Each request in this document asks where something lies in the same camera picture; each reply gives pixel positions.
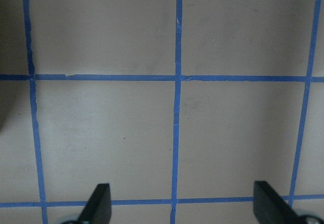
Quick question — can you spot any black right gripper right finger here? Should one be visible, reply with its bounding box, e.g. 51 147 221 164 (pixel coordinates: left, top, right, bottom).
254 181 298 224

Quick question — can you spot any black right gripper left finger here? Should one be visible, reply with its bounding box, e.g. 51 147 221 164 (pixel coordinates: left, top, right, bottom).
76 183 112 224

